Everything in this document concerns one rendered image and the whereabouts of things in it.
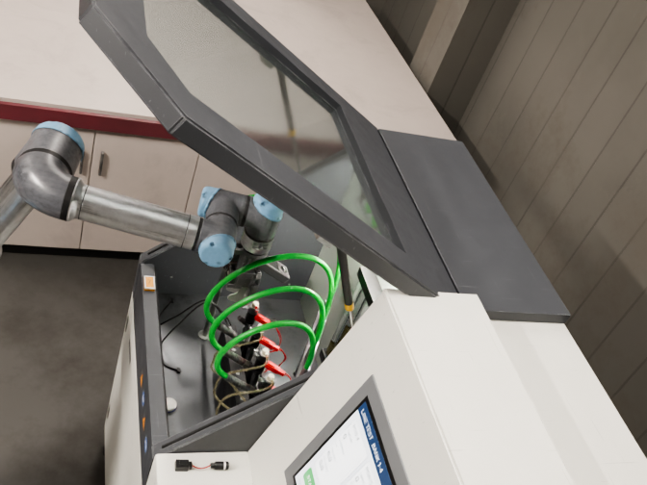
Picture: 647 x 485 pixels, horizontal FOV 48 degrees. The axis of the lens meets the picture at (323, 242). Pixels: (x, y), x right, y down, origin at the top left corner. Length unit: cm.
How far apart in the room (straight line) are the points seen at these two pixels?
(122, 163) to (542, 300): 198
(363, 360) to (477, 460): 33
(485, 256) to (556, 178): 186
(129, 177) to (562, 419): 221
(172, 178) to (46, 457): 124
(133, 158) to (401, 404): 208
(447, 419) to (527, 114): 272
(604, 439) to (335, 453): 53
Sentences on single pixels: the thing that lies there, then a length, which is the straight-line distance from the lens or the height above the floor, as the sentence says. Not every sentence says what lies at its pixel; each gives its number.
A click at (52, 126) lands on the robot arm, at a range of 171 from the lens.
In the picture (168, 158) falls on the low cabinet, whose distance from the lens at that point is 317.
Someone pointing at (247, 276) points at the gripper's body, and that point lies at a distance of 180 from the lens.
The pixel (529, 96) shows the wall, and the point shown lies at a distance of 386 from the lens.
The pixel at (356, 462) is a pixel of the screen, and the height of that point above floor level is 134.
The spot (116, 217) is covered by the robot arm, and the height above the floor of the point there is 145.
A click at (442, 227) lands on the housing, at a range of 179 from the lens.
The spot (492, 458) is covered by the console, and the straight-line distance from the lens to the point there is 128.
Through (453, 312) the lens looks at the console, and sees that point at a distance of 148.
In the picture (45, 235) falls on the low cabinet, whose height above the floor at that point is 17.
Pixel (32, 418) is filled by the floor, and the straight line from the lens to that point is 299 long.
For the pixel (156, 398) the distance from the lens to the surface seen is 189.
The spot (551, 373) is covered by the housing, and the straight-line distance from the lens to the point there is 162.
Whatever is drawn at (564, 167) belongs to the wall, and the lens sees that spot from 356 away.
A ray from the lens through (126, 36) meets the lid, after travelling 116.
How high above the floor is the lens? 245
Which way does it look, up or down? 37 degrees down
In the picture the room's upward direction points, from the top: 22 degrees clockwise
